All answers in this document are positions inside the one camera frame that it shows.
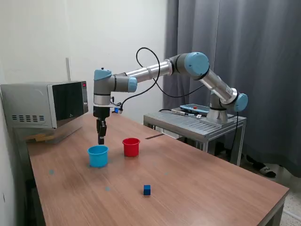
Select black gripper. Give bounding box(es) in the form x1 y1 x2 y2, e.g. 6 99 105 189
93 105 111 145

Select blue plastic cup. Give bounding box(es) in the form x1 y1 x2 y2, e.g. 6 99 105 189
87 145 110 169

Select red plastic cup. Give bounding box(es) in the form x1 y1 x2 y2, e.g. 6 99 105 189
122 137 141 158

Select wooden blocks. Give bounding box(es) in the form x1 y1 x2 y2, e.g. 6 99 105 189
24 133 56 142

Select silver microwave oven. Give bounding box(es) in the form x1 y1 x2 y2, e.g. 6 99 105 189
0 81 89 130

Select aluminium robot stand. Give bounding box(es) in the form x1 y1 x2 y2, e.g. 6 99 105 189
143 107 247 167

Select blue-edged teach pendant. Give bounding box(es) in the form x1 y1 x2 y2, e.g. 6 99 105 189
179 103 210 114

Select black and white slipper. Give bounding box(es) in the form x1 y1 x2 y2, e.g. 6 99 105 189
253 162 277 178

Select grey curtain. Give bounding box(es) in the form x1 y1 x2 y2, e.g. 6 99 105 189
164 0 301 178

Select grey table leg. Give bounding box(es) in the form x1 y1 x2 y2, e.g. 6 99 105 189
264 192 289 226

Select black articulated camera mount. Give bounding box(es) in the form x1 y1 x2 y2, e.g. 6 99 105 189
100 67 121 114

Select white wall pipe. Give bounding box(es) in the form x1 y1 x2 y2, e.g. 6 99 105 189
65 57 71 82

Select black cable with silver connector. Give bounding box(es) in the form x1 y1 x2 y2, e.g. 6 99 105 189
158 108 200 118

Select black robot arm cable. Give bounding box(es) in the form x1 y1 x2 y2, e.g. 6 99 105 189
119 47 206 112

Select black power cable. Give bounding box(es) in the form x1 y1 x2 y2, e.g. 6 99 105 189
229 110 238 163

